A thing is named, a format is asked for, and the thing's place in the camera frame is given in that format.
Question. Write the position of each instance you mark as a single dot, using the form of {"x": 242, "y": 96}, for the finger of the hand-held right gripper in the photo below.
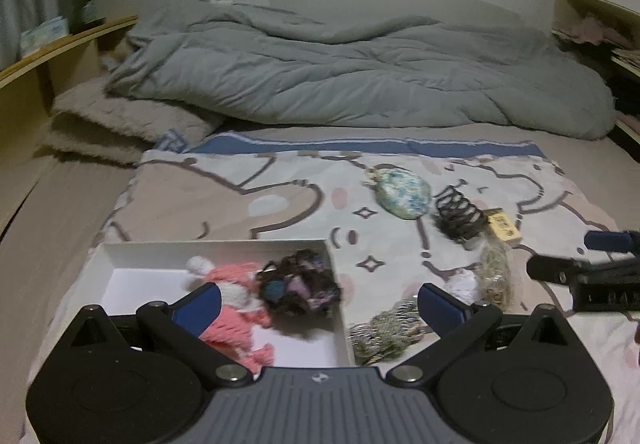
{"x": 607, "y": 240}
{"x": 550, "y": 269}

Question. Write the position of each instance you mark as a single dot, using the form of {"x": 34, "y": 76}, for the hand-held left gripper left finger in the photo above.
{"x": 200, "y": 309}

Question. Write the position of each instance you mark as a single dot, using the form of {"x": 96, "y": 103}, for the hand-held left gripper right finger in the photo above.
{"x": 440, "y": 309}

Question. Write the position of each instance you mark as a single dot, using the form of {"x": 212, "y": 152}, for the white cardboard box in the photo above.
{"x": 130, "y": 284}

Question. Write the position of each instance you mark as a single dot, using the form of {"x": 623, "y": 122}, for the blue floral pouch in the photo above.
{"x": 400, "y": 194}

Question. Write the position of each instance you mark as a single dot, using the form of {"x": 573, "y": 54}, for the pink knitted doll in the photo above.
{"x": 235, "y": 319}

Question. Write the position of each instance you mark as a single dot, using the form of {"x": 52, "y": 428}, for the green striped scrunchie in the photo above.
{"x": 385, "y": 334}

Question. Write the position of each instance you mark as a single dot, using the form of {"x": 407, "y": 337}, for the small yellow tag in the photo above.
{"x": 502, "y": 226}

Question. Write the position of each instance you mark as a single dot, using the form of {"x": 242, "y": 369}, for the dark fuzzy scrunchie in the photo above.
{"x": 300, "y": 289}

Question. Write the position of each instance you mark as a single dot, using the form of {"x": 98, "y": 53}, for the cartoon printed blanket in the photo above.
{"x": 280, "y": 204}

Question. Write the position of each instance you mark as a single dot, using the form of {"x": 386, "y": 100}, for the blue patterned cloth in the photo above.
{"x": 170, "y": 140}

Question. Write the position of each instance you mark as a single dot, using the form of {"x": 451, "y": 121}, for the beige bed sheet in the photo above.
{"x": 60, "y": 204}

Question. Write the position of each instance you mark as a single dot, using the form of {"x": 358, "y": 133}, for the beige fuzzy blanket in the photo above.
{"x": 125, "y": 129}

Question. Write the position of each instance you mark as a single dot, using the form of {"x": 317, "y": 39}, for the pink clothes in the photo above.
{"x": 595, "y": 31}

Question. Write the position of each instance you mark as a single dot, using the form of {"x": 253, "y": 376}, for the wooden cubby shelf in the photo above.
{"x": 575, "y": 6}

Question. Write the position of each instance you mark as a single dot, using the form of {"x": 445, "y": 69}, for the grey duvet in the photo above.
{"x": 350, "y": 74}

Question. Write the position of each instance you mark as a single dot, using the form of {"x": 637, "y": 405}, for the wooden side shelf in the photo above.
{"x": 25, "y": 99}

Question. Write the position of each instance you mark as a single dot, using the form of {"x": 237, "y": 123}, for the tissue pack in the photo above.
{"x": 45, "y": 36}

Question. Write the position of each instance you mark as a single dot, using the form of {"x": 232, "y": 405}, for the green glass bottle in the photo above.
{"x": 84, "y": 9}

